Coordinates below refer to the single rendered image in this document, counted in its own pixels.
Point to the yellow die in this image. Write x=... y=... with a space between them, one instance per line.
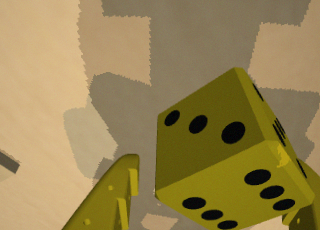
x=224 y=160

